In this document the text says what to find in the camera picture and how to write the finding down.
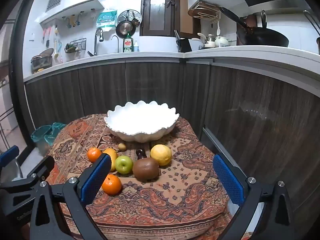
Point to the patterned woven tablecloth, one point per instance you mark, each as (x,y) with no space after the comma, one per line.
(162,205)

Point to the hanging perforated steamer plate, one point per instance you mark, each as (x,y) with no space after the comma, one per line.
(128,16)

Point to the orange mandarin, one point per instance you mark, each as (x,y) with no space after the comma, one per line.
(94,154)
(111,184)

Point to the brown board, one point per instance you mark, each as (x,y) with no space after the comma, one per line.
(250,21)

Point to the small tan longan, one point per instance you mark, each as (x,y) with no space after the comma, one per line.
(122,146)

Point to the blue white plastic package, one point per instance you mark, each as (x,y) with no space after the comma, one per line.
(107,18)

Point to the dark plum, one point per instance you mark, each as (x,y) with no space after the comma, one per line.
(140,151)
(142,156)

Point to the white spatula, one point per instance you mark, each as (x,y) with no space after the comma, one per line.
(218,30)

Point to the white lidded pot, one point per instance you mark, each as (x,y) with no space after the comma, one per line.
(222,41)

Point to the green dish soap bottle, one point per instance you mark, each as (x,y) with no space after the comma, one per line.
(127,43)

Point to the teal plastic bag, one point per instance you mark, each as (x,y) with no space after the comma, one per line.
(47,133)

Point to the yellow lemon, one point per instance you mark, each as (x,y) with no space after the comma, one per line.
(161,154)

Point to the green apple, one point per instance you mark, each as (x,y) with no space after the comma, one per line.
(124,164)

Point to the black knife block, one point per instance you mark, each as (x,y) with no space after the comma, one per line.
(184,45)

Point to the white dish brush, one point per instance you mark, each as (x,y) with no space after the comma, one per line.
(56,53)

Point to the hanging steel frying pan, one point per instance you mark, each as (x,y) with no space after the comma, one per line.
(125,29)

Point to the black wok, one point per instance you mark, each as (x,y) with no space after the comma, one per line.
(265,37)

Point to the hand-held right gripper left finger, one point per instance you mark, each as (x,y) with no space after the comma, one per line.
(96,177)

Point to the glass lidded pot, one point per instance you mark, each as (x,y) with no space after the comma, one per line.
(41,60)

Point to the chrome kitchen faucet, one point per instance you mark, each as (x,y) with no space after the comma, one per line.
(98,36)

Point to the small curved chrome tap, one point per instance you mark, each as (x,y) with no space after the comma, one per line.
(116,40)

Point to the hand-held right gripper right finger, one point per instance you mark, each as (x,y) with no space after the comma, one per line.
(228,180)

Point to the dark wooden window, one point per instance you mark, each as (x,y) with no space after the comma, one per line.
(160,7)

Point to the yellow mango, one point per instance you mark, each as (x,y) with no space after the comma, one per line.
(113,154)

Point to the brown kiwi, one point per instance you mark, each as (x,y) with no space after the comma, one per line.
(145,169)

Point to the white teapot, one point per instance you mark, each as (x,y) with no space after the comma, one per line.
(207,41)

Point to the small blue soap bottle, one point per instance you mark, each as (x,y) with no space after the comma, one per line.
(136,47)

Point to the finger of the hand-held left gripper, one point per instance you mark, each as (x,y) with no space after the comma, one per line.
(8,153)
(42,165)

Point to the white scalloped ceramic bowl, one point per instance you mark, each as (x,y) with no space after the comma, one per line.
(142,120)

